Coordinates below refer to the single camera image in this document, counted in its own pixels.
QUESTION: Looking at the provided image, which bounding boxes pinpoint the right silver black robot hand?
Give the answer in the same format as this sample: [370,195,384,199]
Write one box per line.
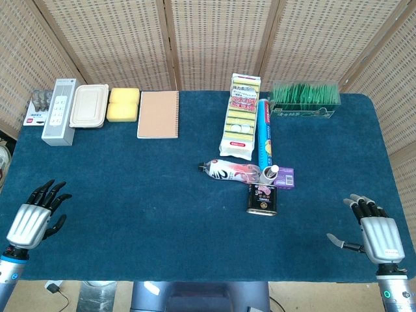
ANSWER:
[326,194,406,265]

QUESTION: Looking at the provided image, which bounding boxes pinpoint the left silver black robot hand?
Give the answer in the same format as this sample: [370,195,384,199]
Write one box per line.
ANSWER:
[5,179,73,250]

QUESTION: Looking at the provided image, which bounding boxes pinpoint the white patterned shoe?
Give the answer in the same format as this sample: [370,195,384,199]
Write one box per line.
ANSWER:
[0,144,13,188]

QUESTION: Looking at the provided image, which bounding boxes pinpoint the small purple box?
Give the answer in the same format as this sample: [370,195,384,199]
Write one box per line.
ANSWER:
[274,166,296,189]

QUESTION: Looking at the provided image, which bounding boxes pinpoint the battery blister pack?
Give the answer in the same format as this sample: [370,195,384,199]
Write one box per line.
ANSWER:
[22,90,55,127]

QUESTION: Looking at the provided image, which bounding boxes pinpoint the white power strip box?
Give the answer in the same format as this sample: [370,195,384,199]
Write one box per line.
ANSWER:
[41,78,78,147]

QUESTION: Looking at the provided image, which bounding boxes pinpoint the blue carpet table mat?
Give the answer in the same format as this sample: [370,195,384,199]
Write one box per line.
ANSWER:
[0,90,416,283]

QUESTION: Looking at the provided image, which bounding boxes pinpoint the black gold luncheon meat can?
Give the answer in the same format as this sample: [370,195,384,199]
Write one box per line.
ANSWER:
[246,183,279,217]

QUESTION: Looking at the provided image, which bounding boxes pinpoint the white paper roll cardboard core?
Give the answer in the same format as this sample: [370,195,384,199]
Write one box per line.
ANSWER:
[259,166,277,185]

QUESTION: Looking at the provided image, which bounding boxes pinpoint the beige lidded food container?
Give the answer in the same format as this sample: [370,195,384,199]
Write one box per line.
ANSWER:
[69,83,110,129]

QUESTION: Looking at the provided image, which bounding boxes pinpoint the yellow sponge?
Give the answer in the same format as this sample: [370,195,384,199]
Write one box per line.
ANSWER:
[106,102,138,123]
[109,88,140,105]

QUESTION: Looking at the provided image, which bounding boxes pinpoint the blue cling film roll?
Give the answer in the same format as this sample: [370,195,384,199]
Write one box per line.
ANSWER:
[258,99,274,170]

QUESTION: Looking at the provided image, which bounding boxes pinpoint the clear box green tea bags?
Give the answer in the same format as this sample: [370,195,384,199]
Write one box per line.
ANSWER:
[268,80,342,118]

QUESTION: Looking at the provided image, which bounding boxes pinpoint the plastic drink bottle red label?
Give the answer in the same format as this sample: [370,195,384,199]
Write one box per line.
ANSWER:
[197,159,263,185]

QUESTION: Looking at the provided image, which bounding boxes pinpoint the brown spiral notebook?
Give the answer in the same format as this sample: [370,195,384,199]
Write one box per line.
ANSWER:
[136,90,180,140]

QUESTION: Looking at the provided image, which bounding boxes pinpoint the yellow scouring sponge multipack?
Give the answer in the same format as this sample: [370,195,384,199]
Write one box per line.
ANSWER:
[218,73,261,161]

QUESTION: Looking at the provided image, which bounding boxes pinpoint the grey robot torso base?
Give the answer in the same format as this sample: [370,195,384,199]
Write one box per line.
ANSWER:
[129,281,270,312]

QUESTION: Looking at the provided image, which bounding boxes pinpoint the bamboo folding screen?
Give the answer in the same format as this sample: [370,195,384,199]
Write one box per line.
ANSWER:
[0,0,416,209]

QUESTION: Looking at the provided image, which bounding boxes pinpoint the white charger with black cable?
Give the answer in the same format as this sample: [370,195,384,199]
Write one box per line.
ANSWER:
[45,281,70,312]

